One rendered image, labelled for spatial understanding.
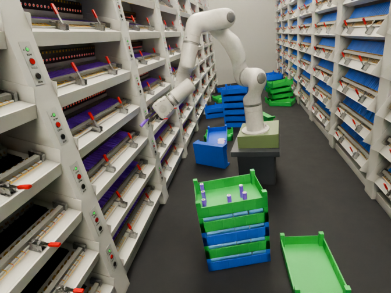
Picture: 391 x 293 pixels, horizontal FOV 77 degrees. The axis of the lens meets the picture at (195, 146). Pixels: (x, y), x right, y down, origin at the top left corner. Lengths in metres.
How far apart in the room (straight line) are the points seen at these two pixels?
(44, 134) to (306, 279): 1.17
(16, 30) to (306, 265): 1.40
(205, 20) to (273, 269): 1.29
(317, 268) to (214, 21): 1.30
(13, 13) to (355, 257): 1.58
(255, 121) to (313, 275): 0.93
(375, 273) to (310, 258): 0.25
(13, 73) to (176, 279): 1.05
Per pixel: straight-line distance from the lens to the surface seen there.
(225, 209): 1.07
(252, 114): 1.67
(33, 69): 0.90
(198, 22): 1.45
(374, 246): 1.50
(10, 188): 0.80
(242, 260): 1.29
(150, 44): 2.15
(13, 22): 0.91
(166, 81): 2.14
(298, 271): 1.31
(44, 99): 0.91
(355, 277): 1.35
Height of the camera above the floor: 1.01
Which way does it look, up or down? 23 degrees down
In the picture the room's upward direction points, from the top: 10 degrees counter-clockwise
